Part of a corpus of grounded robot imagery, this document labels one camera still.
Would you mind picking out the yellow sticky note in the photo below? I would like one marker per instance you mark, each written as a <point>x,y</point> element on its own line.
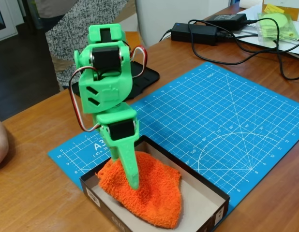
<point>274,8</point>

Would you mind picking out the slim black power adapter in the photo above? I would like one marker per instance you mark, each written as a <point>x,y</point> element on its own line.
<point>228,19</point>

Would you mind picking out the green gripper black servo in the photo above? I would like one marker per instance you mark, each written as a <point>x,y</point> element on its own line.
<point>120,131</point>

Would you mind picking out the shallow black cardboard box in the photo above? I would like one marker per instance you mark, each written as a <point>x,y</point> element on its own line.
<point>205,200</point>

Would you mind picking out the blue cutting mat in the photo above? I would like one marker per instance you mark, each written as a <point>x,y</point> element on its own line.
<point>224,130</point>

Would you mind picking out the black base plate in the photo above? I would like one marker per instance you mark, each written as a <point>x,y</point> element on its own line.
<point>145,75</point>

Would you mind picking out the person in speckled dress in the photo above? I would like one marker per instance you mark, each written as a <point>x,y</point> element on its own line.
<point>60,43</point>

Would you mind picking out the orange terry cloth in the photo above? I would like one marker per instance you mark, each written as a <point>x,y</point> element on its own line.
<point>154,193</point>

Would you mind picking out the clear bag of green parts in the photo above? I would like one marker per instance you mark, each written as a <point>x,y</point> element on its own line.
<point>277,27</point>

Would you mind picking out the brown cardboard box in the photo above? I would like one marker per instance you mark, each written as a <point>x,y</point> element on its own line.
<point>293,7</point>

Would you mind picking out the white paper sheets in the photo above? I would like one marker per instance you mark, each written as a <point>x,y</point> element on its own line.
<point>251,38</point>

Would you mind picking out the large black power adapter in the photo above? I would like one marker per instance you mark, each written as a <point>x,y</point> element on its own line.
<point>194,32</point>

